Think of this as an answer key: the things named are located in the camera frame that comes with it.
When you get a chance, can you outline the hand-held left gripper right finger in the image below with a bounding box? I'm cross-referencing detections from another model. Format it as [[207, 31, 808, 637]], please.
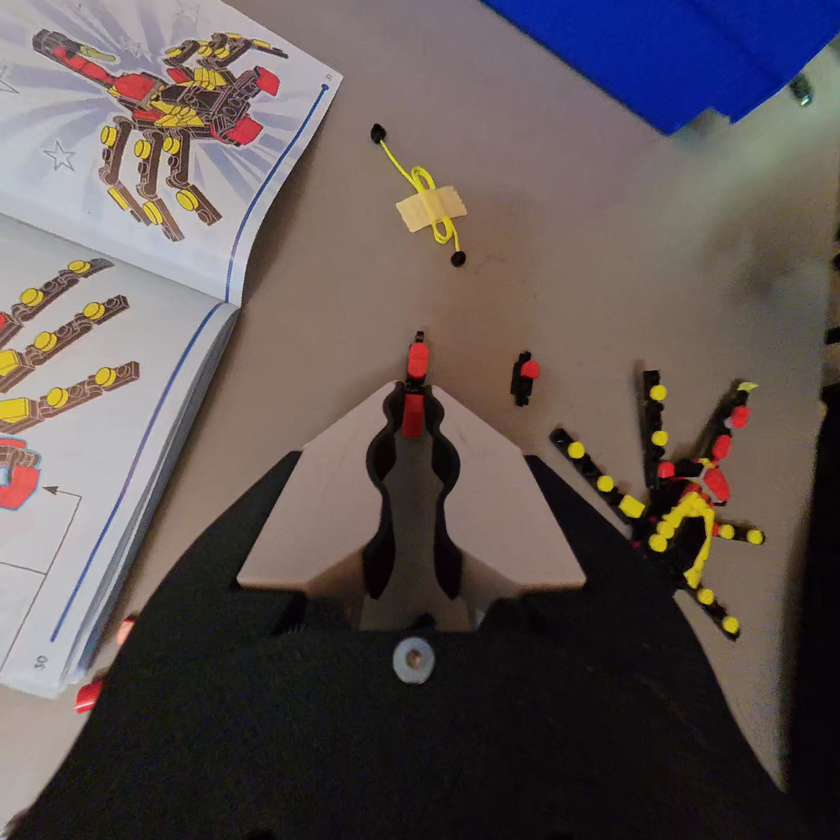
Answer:
[[423, 384, 588, 632]]

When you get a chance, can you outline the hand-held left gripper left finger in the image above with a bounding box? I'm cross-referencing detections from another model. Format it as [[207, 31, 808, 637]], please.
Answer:
[[235, 381, 404, 632]]

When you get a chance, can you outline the black yellow lego scorpion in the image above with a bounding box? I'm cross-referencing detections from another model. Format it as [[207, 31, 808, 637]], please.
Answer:
[[550, 369, 767, 642]]

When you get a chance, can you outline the red black lego claw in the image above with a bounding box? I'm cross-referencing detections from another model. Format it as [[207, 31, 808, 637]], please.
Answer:
[[400, 330, 431, 439]]

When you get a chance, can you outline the lego instruction booklet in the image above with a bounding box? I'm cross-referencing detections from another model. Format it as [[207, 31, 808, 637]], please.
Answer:
[[0, 0, 343, 698]]

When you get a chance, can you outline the small black red lego assembly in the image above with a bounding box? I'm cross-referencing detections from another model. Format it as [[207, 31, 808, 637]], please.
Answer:
[[510, 351, 541, 408]]

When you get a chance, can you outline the blue plastic bin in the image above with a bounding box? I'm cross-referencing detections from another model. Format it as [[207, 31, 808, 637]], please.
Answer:
[[482, 0, 840, 137]]

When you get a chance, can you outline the yellow string with tape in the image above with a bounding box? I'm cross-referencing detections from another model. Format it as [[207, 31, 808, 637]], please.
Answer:
[[369, 122, 468, 268]]

